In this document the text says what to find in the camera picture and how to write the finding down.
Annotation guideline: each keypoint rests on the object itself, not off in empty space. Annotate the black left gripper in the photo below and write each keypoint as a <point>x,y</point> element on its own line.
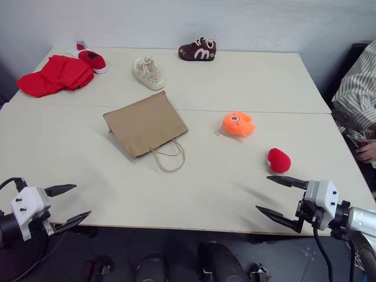
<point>41,220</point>

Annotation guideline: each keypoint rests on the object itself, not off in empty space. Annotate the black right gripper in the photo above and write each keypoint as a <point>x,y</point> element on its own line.
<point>308,213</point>

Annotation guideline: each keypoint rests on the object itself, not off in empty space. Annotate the small red plush toy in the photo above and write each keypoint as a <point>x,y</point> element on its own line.
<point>279,161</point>

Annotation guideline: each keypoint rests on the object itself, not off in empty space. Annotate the orange plush fish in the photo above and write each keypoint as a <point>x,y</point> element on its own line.
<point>239,124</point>

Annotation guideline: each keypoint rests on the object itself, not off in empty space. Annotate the person's bare hand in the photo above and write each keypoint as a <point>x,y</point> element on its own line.
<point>367,152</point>

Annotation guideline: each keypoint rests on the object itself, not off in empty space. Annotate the dark rounded shape under table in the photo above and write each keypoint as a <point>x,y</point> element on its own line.
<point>223,263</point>
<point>149,268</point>

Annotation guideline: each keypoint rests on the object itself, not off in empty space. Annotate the red folded cloth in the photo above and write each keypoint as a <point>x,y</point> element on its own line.
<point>57,76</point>

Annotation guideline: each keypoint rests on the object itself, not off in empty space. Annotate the person in striped shirt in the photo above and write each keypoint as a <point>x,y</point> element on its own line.
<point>359,88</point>

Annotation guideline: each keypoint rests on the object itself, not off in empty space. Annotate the red child shoe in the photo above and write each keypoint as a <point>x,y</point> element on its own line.
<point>94,60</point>

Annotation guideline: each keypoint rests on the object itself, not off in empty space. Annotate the cream child shoe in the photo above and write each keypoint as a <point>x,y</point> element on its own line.
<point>148,75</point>

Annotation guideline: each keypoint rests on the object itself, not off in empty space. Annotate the brown child shoe, pink laces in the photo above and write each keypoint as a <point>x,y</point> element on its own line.
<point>196,53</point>

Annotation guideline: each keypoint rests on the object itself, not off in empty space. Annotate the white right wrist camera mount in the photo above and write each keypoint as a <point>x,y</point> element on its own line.
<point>321,195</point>

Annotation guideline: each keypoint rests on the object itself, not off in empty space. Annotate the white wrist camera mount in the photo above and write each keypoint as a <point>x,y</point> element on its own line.
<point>321,195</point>
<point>28,202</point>

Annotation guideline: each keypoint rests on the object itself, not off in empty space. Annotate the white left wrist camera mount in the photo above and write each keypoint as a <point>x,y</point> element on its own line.
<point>28,202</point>

